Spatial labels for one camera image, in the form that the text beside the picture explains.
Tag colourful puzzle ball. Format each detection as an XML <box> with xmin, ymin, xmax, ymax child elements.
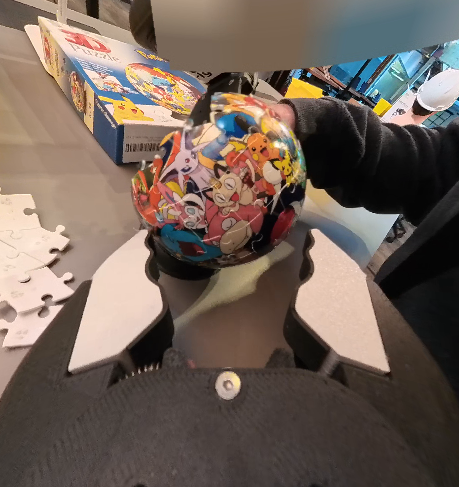
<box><xmin>131</xmin><ymin>93</ymin><xmax>307</xmax><ymax>269</ymax></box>

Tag black ball stand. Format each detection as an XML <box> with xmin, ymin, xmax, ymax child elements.
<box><xmin>153</xmin><ymin>236</ymin><xmax>222</xmax><ymax>282</ymax></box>

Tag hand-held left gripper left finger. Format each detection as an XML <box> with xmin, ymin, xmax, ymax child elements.
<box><xmin>68</xmin><ymin>229</ymin><xmax>174</xmax><ymax>375</ymax></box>

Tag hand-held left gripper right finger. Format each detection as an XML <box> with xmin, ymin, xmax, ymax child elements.
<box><xmin>283</xmin><ymin>228</ymin><xmax>391</xmax><ymax>377</ymax></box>

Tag blue puzzle box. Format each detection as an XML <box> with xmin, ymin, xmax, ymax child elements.
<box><xmin>37</xmin><ymin>16</ymin><xmax>209</xmax><ymax>166</ymax></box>

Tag loose white puzzle pieces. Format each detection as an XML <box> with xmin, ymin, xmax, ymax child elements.
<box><xmin>0</xmin><ymin>184</ymin><xmax>75</xmax><ymax>349</ymax></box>

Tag yellow plastic bin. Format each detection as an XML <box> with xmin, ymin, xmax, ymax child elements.
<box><xmin>285</xmin><ymin>78</ymin><xmax>323</xmax><ymax>100</ymax></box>

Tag person's right forearm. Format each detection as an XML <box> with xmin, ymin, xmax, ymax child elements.
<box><xmin>279</xmin><ymin>97</ymin><xmax>459</xmax><ymax>229</ymax></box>

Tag person's right hand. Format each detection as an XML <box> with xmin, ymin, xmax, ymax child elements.
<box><xmin>273</xmin><ymin>102</ymin><xmax>295</xmax><ymax>128</ymax></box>

